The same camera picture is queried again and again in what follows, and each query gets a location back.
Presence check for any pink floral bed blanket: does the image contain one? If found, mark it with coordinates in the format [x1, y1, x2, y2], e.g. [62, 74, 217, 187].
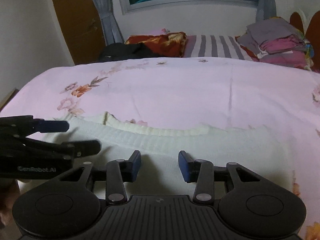
[1, 57, 319, 239]

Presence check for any grey curtain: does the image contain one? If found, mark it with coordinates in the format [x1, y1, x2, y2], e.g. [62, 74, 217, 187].
[92, 0, 123, 45]
[255, 0, 277, 22]

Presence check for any grey white striped sheet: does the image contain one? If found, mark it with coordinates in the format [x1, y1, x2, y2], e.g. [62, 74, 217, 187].
[183, 35, 253, 61]

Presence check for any black cloth bundle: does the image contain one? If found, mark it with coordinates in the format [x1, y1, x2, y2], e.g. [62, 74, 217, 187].
[98, 43, 162, 62]

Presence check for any red white heart headboard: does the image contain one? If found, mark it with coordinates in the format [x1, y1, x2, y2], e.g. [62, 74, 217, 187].
[290, 11, 320, 73]

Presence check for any stack of folded clothes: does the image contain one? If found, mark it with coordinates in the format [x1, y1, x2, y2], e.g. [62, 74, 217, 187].
[235, 17, 314, 70]

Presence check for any grey left curtain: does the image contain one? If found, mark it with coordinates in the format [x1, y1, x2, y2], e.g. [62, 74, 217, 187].
[92, 0, 123, 45]

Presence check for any grey right curtain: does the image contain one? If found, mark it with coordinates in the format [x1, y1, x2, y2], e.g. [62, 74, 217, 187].
[255, 0, 277, 22]

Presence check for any white knitted garment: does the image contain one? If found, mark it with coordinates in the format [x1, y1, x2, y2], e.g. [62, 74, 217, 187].
[35, 113, 293, 195]

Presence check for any brown wooden door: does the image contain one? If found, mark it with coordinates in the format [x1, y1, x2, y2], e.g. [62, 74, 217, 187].
[53, 0, 105, 64]

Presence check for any red orange patterned pillow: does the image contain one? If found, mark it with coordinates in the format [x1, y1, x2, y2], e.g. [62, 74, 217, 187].
[125, 32, 187, 57]

